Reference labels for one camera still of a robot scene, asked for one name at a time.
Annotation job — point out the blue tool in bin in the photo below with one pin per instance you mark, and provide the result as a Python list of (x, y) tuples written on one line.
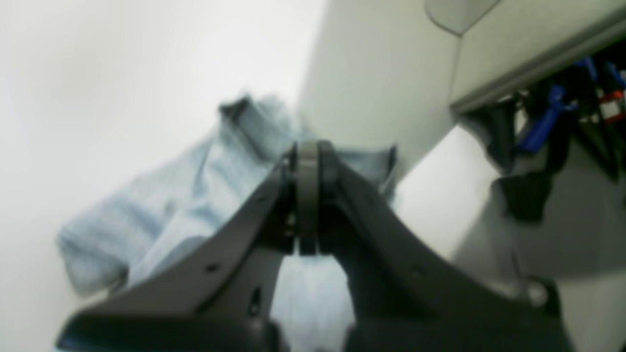
[(544, 114)]

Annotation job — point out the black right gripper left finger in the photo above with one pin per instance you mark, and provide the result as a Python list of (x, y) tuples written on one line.
[(219, 298)]

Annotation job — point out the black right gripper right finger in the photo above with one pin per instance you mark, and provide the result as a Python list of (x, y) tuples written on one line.
[(405, 297)]

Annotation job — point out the grey bin left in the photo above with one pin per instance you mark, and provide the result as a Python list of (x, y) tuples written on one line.
[(558, 213)]

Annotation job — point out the grey T-shirt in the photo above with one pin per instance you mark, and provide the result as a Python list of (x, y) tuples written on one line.
[(159, 218)]

